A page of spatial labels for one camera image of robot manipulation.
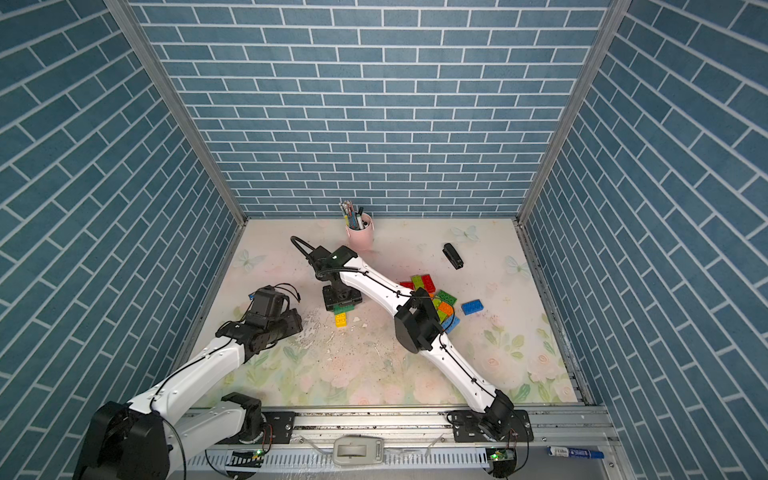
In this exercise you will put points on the orange lego brick right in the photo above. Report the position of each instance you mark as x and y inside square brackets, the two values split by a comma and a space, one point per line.
[446, 308]

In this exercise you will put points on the black stapler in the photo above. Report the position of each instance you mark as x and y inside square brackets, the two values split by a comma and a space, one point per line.
[452, 256]

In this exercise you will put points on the lime lego brick top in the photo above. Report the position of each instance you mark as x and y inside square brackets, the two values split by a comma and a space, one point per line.
[417, 282]

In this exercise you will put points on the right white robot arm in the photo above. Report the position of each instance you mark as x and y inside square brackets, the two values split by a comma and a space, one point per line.
[348, 278]

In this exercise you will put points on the blue lego brick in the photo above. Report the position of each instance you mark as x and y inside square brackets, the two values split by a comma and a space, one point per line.
[472, 307]
[450, 323]

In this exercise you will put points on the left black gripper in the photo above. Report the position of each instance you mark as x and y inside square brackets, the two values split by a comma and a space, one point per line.
[294, 319]

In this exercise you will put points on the green lego brick right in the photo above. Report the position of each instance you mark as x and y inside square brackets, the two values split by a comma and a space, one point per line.
[446, 297]

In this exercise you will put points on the blue lego brick right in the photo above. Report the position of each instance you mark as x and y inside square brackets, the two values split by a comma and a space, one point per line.
[472, 307]

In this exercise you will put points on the pens in cup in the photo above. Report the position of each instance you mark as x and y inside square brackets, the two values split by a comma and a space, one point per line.
[353, 215]

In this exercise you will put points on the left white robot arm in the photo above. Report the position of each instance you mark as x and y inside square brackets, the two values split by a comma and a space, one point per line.
[152, 435]

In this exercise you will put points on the white handheld device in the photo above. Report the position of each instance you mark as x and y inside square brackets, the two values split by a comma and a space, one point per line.
[353, 450]

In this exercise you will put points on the blue lego brick lower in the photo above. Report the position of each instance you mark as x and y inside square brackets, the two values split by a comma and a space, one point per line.
[450, 323]

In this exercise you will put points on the yellow lego brick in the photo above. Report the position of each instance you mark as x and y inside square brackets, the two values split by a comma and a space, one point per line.
[341, 320]

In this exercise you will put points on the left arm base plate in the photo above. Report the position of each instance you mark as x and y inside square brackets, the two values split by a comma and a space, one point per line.
[274, 427]

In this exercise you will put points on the pink pen cup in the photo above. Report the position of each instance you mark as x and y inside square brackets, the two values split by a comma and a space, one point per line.
[362, 239]

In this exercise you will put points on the red lego brick top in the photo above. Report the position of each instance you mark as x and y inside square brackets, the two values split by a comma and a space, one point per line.
[428, 283]

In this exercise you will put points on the dark green lego brick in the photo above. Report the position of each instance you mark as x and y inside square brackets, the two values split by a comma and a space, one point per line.
[342, 309]

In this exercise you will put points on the blue white marker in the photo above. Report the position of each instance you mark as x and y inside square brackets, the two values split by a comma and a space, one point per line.
[569, 452]

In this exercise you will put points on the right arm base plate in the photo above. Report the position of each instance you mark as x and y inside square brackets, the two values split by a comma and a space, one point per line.
[469, 426]

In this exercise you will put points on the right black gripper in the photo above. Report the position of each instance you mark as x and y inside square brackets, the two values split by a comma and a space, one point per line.
[330, 301]

